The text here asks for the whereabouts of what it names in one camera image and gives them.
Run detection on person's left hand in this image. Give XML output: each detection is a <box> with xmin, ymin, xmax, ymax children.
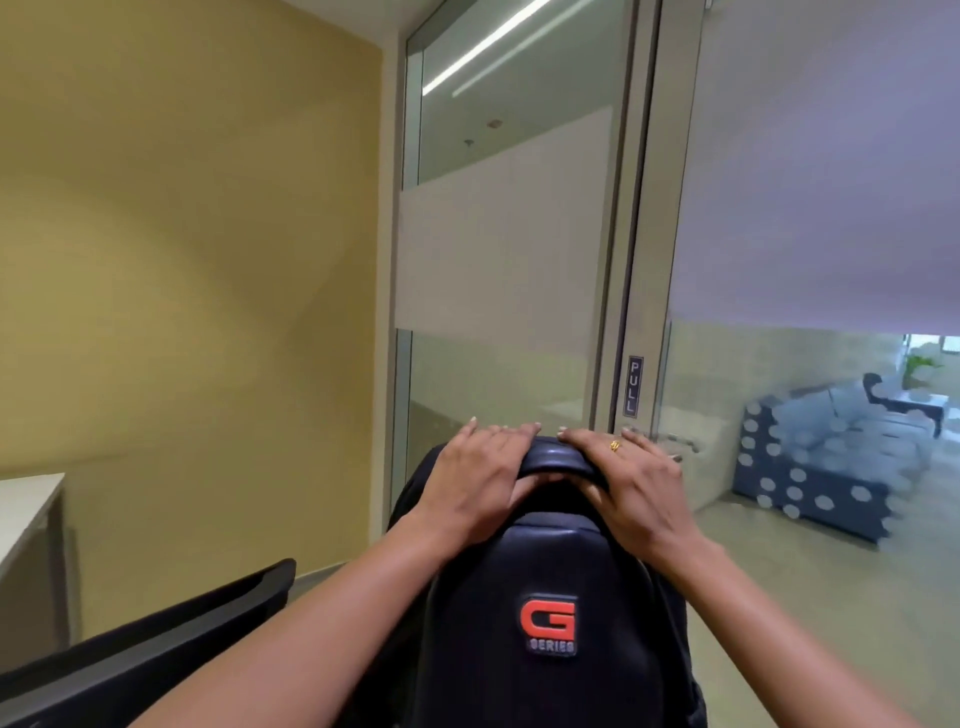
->
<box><xmin>397</xmin><ymin>417</ymin><xmax>561</xmax><ymax>561</ymax></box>

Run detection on person's right hand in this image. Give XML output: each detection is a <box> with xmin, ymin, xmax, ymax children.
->
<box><xmin>556</xmin><ymin>426</ymin><xmax>711</xmax><ymax>580</ymax></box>

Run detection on person's left forearm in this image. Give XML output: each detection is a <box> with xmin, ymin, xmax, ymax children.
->
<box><xmin>127</xmin><ymin>523</ymin><xmax>468</xmax><ymax>728</ymax></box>

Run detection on person's right forearm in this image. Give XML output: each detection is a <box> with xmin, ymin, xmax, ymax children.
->
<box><xmin>660</xmin><ymin>541</ymin><xmax>925</xmax><ymax>728</ymax></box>

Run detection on grey sofa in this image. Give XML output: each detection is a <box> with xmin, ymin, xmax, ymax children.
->
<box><xmin>732</xmin><ymin>378</ymin><xmax>939</xmax><ymax>545</ymax></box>

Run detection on dark armchair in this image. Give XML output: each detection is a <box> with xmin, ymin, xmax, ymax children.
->
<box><xmin>862</xmin><ymin>372</ymin><xmax>951</xmax><ymax>440</ymax></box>

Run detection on green potted plant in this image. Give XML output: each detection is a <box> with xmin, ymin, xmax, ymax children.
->
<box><xmin>902</xmin><ymin>352</ymin><xmax>945</xmax><ymax>391</ymax></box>

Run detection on black office chair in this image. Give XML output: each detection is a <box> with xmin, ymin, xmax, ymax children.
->
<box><xmin>0</xmin><ymin>558</ymin><xmax>298</xmax><ymax>728</ymax></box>

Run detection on white table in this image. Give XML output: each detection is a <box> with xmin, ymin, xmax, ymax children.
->
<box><xmin>0</xmin><ymin>472</ymin><xmax>72</xmax><ymax>654</ymax></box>

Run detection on fixed glass wall panel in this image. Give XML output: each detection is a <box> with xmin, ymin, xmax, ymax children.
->
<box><xmin>390</xmin><ymin>0</ymin><xmax>639</xmax><ymax>519</ymax></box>

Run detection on glass door with metal frame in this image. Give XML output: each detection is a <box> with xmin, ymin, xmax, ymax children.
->
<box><xmin>592</xmin><ymin>0</ymin><xmax>960</xmax><ymax>728</ymax></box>

